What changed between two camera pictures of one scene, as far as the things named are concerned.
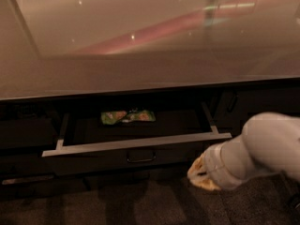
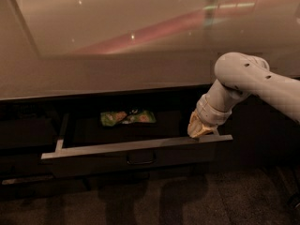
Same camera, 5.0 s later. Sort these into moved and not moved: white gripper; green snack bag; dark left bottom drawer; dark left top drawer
Moved: white gripper
Not moved: dark left top drawer; green snack bag; dark left bottom drawer
